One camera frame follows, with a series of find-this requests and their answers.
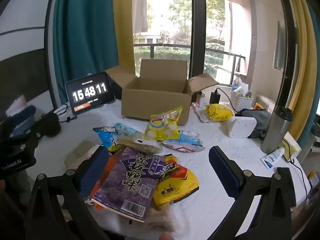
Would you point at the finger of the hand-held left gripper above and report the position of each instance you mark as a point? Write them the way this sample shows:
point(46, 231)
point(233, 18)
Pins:
point(22, 120)

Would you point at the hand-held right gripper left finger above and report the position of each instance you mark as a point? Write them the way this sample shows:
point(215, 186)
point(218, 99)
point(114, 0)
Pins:
point(96, 167)

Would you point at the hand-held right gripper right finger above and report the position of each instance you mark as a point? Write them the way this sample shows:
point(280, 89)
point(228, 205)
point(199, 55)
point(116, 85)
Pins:
point(223, 171)

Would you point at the orange snack packet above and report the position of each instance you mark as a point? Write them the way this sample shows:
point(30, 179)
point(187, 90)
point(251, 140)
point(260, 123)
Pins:
point(103, 177)

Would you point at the blue yellow snack packet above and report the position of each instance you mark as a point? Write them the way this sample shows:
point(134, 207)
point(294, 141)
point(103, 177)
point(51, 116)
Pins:
point(107, 136)

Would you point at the purple snack packet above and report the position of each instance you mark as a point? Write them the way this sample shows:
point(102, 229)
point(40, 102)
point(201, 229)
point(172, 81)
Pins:
point(130, 182)

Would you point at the blue white snack packet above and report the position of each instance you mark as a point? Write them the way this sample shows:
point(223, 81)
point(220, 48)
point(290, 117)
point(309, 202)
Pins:
point(188, 142)

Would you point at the yellow black snack packet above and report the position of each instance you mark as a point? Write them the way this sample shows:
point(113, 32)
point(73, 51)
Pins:
point(175, 180)

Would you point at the clear beige snack packet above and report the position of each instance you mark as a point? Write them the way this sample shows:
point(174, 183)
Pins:
point(140, 143)

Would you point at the yellow chip bag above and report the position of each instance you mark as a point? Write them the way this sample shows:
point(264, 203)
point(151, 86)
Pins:
point(163, 126)

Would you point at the brown cardboard box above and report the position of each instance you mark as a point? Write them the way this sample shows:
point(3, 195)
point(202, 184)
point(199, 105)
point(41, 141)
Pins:
point(155, 97)

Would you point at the black round case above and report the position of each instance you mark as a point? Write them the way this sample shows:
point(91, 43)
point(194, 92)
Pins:
point(53, 125)

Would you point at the white box-shaped device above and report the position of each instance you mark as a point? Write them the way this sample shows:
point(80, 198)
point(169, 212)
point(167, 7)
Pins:
point(241, 127)

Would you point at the white blue tube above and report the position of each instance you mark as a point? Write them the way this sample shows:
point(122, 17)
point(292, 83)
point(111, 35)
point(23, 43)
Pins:
point(272, 157)

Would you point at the yellow plastic bag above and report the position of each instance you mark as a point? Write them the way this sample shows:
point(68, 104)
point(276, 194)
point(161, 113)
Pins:
point(218, 112)

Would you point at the grey cap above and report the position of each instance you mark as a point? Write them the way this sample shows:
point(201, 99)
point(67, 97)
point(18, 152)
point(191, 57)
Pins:
point(260, 120)

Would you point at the steel tumbler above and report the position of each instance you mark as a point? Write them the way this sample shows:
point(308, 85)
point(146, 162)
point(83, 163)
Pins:
point(276, 130)

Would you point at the white perforated basket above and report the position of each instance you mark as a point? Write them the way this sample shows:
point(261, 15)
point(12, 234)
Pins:
point(241, 101)

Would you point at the tablet with clock display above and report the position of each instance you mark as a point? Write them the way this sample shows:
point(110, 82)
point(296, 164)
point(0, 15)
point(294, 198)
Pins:
point(90, 93)

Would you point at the black charger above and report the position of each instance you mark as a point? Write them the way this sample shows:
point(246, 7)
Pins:
point(214, 97)

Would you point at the small white bottle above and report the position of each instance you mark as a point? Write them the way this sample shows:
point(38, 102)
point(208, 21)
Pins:
point(200, 100)

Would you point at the teal curtain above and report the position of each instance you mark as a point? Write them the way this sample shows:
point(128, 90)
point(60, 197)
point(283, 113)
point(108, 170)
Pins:
point(82, 27)

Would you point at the black balcony railing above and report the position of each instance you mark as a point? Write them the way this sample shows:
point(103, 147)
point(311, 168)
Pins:
point(175, 47)

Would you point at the hanging pale garment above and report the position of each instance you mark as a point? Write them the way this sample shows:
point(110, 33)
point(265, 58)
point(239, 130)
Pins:
point(278, 47)

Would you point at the yellow curtain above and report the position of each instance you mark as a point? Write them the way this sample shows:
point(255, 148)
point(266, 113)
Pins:
point(301, 55)
point(123, 22)

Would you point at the hanging grey garment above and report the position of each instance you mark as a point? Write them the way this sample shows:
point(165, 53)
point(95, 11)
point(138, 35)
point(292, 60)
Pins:
point(140, 7)

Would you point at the black window frame post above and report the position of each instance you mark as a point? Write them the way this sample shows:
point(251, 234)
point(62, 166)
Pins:
point(197, 27)

